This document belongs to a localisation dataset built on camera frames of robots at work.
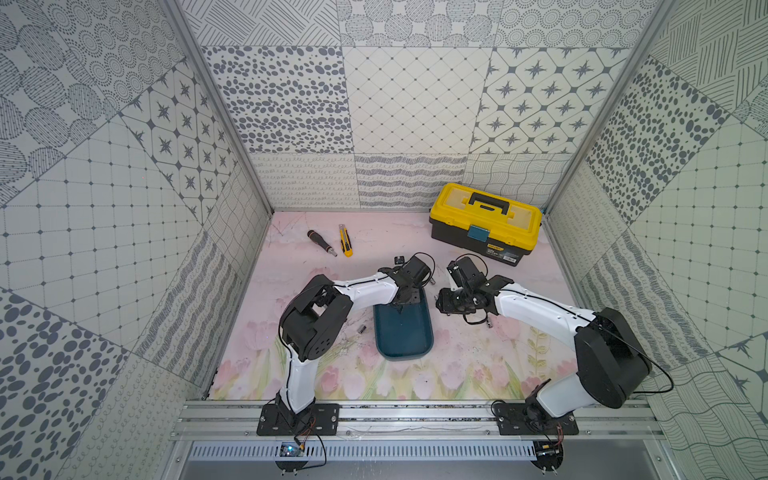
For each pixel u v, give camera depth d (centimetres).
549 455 73
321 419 73
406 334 86
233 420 75
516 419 74
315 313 55
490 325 90
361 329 89
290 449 72
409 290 69
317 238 111
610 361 43
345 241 110
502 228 94
